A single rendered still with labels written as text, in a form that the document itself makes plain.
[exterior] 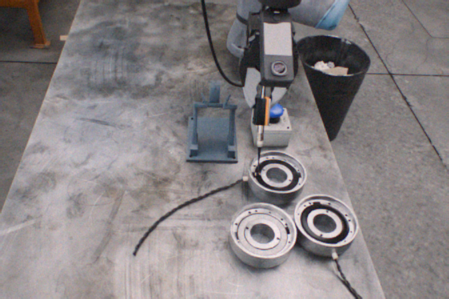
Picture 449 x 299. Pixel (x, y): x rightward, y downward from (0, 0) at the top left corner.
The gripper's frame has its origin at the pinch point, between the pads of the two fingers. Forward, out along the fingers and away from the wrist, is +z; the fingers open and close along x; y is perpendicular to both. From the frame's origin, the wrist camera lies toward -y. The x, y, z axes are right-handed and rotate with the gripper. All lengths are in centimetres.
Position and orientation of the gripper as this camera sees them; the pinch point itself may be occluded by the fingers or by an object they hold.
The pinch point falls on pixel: (261, 105)
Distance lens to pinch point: 76.7
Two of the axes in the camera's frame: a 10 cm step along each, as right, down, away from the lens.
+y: -0.3, -7.0, 7.2
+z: -0.9, 7.1, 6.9
